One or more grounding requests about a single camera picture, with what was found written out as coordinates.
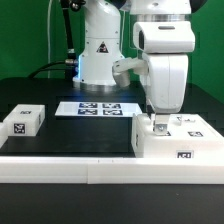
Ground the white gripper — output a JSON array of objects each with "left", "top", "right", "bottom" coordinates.
[{"left": 133, "top": 21, "right": 195, "bottom": 136}]

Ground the white cabinet door panel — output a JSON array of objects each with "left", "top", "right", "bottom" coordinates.
[
  {"left": 132, "top": 113, "right": 171, "bottom": 140},
  {"left": 168, "top": 114, "right": 223, "bottom": 139}
]

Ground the white cabinet body box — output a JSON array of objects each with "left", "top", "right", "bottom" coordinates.
[{"left": 130, "top": 113, "right": 224, "bottom": 160}]

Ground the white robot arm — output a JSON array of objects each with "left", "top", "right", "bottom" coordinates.
[{"left": 59, "top": 0, "right": 207, "bottom": 135}]

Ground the white cabinet top block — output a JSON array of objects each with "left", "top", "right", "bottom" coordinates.
[{"left": 3, "top": 104, "right": 45, "bottom": 136}]

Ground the white U-shaped table fence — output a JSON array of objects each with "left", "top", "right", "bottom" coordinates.
[{"left": 0, "top": 121, "right": 224, "bottom": 185}]

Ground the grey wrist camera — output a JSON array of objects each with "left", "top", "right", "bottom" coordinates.
[{"left": 112, "top": 58, "right": 147, "bottom": 88}]

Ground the white marker base plate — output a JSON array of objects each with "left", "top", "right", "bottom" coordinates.
[{"left": 55, "top": 102, "right": 142, "bottom": 117}]

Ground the black cable bundle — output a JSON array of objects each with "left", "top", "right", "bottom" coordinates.
[{"left": 27, "top": 0, "right": 84, "bottom": 80}]

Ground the white thin cable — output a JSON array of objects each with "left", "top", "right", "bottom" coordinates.
[{"left": 46, "top": 0, "right": 54, "bottom": 80}]

